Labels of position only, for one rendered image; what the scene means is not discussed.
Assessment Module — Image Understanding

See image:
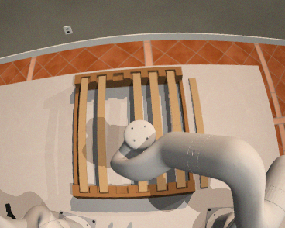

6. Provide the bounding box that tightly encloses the tan wooden slat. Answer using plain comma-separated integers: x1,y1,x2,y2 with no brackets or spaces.
189,78,208,188
78,78,88,192
98,76,108,192
133,73,148,192
167,71,186,188
149,72,166,191

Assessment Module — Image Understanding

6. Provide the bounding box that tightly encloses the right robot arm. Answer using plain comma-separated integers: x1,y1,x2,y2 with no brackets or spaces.
110,119,285,228

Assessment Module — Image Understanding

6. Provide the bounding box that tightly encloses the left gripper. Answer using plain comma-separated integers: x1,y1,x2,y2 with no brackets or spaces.
3,203,16,219

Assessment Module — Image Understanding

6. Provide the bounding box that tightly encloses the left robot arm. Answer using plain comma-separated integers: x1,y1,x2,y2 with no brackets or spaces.
0,205,91,228

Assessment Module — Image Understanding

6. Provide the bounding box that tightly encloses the wooden bed frame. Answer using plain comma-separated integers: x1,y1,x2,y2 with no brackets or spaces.
72,67,195,199

